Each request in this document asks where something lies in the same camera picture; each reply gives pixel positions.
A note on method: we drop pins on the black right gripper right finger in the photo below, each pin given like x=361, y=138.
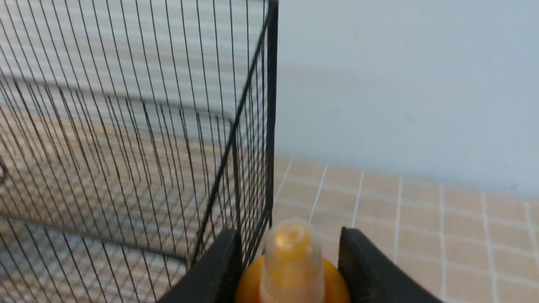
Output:
x=372, y=277

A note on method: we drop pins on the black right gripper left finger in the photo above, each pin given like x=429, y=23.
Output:
x=214, y=278

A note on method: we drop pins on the red sauce bottle yellow cap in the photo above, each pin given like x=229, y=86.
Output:
x=292, y=269

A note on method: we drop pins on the black wire mesh rack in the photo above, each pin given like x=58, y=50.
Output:
x=213, y=57

